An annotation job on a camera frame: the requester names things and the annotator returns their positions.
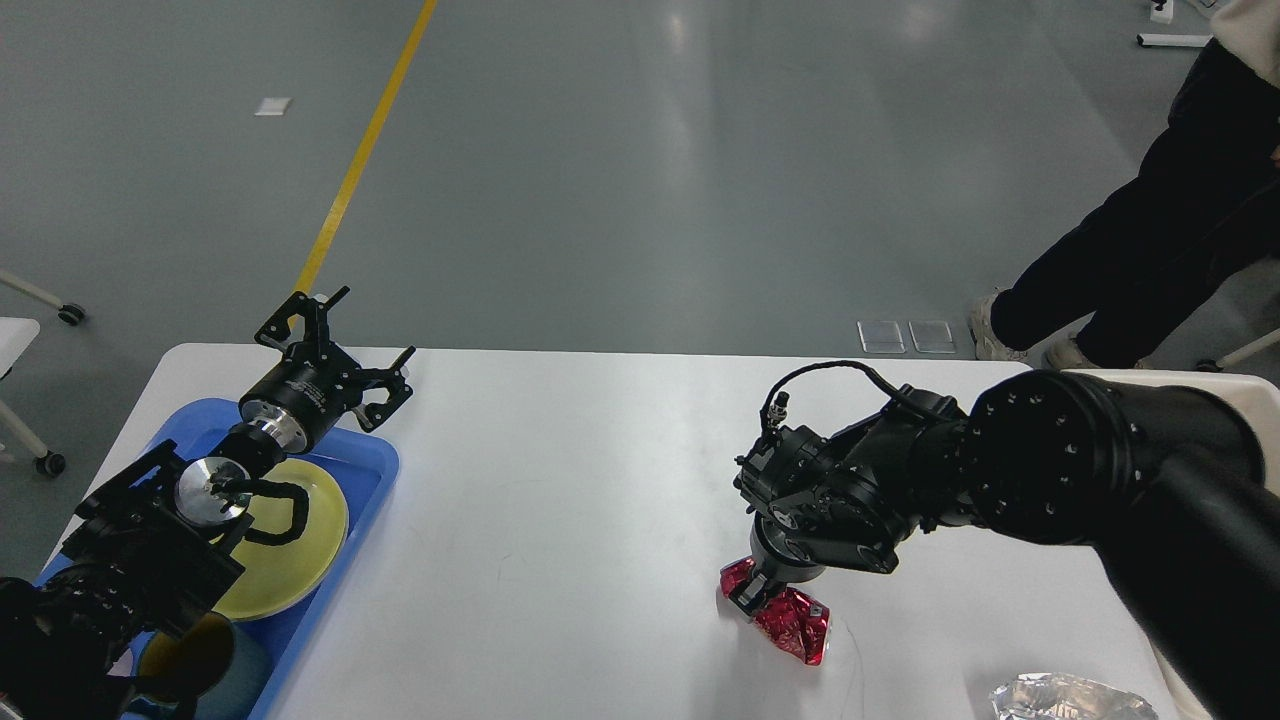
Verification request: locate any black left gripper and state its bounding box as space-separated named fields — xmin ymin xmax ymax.
xmin=238 ymin=286 xmax=417 ymax=455

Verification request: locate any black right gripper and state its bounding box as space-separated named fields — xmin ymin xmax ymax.
xmin=728 ymin=515 xmax=827 ymax=619

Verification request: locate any crushed red can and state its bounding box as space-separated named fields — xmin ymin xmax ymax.
xmin=719 ymin=557 xmax=829 ymax=667

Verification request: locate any yellow plastic plate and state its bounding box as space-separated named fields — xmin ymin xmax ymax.
xmin=212 ymin=459 xmax=349 ymax=621

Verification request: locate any silver foil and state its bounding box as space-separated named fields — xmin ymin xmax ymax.
xmin=989 ymin=673 xmax=1158 ymax=719

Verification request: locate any teal mug yellow inside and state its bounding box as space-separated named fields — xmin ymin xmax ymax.
xmin=128 ymin=612 xmax=273 ymax=719

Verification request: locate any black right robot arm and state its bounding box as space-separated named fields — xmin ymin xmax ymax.
xmin=719 ymin=363 xmax=1279 ymax=719

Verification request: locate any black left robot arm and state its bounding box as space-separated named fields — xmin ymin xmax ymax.
xmin=3 ymin=288 xmax=416 ymax=719

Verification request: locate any blue plastic tray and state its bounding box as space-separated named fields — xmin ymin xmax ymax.
xmin=125 ymin=398 xmax=399 ymax=719

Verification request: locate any white caster leg left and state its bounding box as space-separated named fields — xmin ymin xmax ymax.
xmin=1 ymin=268 xmax=87 ymax=327

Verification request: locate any clear floor plate left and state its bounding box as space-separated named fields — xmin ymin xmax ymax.
xmin=856 ymin=320 xmax=908 ymax=355

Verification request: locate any clear floor plate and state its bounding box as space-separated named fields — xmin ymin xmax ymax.
xmin=908 ymin=320 xmax=957 ymax=355
xmin=856 ymin=320 xmax=908 ymax=355

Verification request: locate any clear floor plate right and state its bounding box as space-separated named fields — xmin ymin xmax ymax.
xmin=908 ymin=320 xmax=957 ymax=355

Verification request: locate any person in cream sweater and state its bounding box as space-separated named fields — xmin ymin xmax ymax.
xmin=968 ymin=1 xmax=1279 ymax=369

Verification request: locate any beige plastic bin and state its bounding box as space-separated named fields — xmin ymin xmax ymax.
xmin=1083 ymin=369 xmax=1279 ymax=719

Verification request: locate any white desk base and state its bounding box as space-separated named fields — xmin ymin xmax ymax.
xmin=1135 ymin=1 xmax=1212 ymax=49

